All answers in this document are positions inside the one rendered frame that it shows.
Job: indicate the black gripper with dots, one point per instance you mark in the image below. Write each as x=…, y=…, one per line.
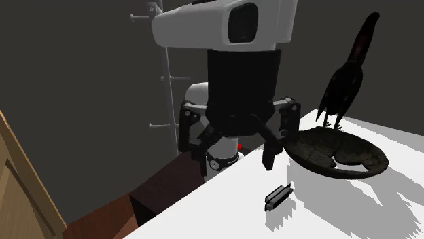
x=243, y=86

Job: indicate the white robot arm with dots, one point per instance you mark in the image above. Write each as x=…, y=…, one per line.
x=195, y=26

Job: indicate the grey coat rack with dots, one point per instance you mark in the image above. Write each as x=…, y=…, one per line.
x=171, y=99

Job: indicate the small black connector block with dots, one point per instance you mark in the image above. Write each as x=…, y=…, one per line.
x=277, y=198

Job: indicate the dark shallow bowl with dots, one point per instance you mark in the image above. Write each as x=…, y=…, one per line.
x=318, y=145

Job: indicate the black bird figure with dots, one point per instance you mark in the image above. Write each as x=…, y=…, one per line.
x=344, y=86

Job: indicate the light wooden door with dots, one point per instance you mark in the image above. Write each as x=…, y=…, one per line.
x=20, y=192

